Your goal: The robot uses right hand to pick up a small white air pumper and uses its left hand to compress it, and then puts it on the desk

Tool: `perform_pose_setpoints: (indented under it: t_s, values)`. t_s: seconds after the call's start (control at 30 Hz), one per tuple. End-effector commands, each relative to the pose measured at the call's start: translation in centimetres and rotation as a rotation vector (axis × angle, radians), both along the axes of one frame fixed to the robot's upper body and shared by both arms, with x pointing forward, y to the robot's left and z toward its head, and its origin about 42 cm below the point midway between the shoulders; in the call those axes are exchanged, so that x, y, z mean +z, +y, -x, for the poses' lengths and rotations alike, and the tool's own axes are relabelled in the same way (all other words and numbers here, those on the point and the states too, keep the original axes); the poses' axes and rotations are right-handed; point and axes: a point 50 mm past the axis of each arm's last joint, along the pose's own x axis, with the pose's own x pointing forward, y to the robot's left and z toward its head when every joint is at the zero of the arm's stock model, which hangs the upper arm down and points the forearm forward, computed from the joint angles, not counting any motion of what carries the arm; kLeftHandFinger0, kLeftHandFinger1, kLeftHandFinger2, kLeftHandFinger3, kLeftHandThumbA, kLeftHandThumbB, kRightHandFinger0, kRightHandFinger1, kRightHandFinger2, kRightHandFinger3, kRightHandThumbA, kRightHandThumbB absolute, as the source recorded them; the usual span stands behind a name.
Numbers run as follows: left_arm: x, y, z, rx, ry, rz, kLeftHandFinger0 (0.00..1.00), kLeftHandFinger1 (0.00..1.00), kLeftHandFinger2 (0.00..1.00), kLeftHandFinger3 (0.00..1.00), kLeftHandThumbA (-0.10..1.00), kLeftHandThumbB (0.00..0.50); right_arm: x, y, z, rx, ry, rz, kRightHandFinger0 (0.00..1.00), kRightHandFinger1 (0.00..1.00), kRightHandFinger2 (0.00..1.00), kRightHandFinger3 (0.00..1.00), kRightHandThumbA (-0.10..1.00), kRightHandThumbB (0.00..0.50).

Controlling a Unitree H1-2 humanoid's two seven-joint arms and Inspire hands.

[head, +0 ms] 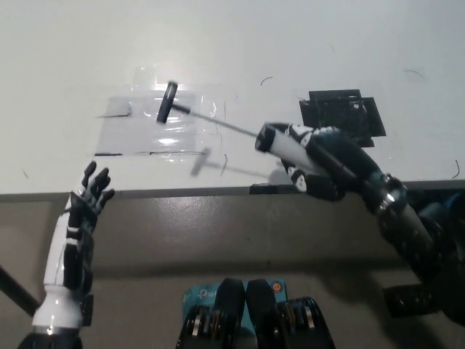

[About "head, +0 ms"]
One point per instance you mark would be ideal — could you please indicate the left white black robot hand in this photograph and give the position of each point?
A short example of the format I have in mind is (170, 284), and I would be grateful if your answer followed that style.
(78, 218)

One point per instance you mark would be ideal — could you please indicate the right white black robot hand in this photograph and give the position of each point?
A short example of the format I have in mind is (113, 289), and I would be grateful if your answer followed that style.
(345, 160)

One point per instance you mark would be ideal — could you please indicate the black tape square patch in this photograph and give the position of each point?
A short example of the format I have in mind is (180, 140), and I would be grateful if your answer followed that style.
(327, 107)

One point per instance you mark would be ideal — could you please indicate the black table edge clip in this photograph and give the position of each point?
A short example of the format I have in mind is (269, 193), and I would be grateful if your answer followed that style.
(263, 188)

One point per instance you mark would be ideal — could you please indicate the black table leg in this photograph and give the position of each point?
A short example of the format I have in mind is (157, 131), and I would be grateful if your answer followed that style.
(18, 287)

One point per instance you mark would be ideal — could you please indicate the clear plastic sheet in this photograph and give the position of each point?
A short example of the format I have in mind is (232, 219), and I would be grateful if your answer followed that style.
(120, 134)

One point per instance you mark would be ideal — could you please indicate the blue object under table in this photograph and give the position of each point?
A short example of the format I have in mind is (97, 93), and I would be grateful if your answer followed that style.
(456, 205)

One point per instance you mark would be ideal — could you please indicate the clear plastic film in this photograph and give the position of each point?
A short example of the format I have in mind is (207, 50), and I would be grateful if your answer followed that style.
(181, 131)

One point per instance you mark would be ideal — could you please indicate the teal router box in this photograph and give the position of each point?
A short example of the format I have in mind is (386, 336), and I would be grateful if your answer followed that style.
(198, 295)

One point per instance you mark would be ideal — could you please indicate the black floor foot plate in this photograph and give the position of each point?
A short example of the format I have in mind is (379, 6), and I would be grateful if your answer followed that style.
(410, 300)

